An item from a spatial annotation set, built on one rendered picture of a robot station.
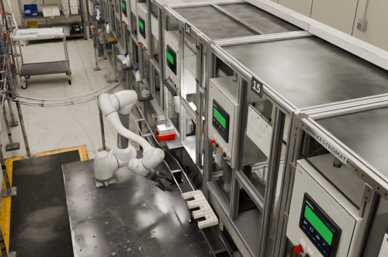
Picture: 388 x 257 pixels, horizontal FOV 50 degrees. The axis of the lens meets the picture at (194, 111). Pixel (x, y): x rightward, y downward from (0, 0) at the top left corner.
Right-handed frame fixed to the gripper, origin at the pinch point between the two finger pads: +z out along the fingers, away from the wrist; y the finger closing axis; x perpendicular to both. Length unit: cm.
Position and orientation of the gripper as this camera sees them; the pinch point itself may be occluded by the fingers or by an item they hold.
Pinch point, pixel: (169, 185)
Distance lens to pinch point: 335.0
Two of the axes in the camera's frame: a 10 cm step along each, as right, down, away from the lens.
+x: -7.4, 4.6, 4.9
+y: 0.0, -7.4, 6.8
